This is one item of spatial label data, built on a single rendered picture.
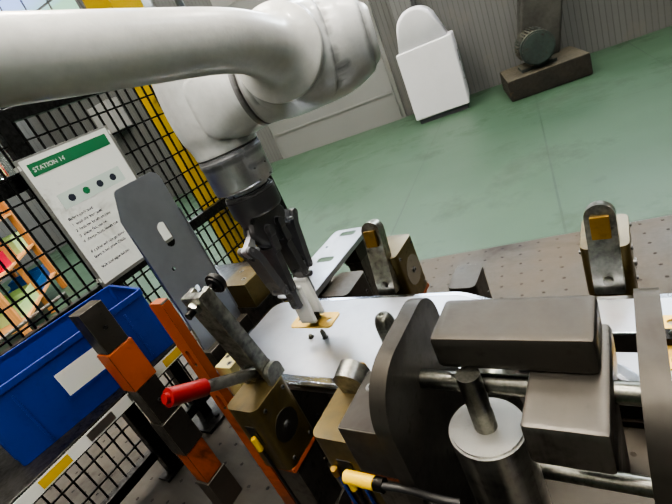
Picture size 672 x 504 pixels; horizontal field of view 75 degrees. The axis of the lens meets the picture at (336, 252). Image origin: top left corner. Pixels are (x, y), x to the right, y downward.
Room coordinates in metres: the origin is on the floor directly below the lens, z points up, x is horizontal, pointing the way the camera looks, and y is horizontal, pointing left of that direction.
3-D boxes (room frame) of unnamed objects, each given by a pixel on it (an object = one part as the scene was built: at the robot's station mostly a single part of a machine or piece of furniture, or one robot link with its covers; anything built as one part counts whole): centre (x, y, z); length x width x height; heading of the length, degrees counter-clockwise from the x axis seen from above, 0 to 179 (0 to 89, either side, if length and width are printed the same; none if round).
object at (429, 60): (6.50, -2.35, 0.75); 0.84 x 0.69 x 1.49; 60
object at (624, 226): (0.52, -0.36, 0.87); 0.12 x 0.07 x 0.35; 141
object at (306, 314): (0.62, 0.09, 1.08); 0.03 x 0.01 x 0.07; 51
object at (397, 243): (0.77, -0.11, 0.87); 0.12 x 0.07 x 0.35; 141
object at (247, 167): (0.63, 0.08, 1.31); 0.09 x 0.09 x 0.06
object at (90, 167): (1.05, 0.44, 1.30); 0.23 x 0.02 x 0.31; 141
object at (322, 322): (0.63, 0.08, 1.04); 0.08 x 0.04 x 0.01; 51
